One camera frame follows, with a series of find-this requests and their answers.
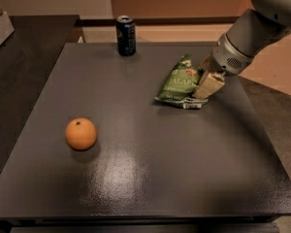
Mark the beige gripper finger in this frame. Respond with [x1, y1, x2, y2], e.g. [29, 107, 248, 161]
[199, 55, 211, 71]
[192, 71, 225, 99]

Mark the green jalapeno chip bag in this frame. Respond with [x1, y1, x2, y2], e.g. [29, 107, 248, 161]
[155, 54, 208, 110]

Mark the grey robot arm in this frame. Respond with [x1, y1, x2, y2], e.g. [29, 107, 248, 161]
[193, 0, 291, 99]

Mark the dark soda can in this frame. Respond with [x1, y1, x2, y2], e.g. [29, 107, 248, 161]
[115, 16, 136, 56]

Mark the orange fruit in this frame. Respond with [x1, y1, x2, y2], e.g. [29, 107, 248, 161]
[65, 117, 97, 150]

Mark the grey box on side table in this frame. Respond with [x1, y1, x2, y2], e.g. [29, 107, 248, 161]
[0, 12, 15, 46]

